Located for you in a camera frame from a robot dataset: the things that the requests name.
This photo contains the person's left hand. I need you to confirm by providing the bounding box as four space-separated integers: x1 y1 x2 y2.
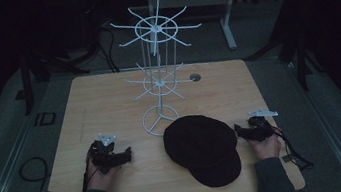
81 153 123 192

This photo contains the small grey tape piece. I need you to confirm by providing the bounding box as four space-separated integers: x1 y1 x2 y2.
281 154 295 164

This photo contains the white wire rack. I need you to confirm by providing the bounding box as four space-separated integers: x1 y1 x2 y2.
106 0 217 143

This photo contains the white metal desk frame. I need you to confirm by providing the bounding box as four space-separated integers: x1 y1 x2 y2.
146 0 290 62

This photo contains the person's right hand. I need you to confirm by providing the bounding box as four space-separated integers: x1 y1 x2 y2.
247 130 284 163

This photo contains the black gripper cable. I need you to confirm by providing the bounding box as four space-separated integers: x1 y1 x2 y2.
77 152 100 192
271 120 316 176

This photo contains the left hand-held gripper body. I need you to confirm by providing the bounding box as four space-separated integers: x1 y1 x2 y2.
84 129 129 178

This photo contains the black cap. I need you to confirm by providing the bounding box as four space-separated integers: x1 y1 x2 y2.
160 108 245 192

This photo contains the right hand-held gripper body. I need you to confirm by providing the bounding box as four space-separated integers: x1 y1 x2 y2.
240 105 283 145

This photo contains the grey table cable grommet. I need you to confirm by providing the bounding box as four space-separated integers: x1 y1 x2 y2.
189 73 203 84

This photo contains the black tripod stand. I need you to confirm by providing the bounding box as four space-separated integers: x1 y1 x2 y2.
236 0 328 100
13 36 96 117

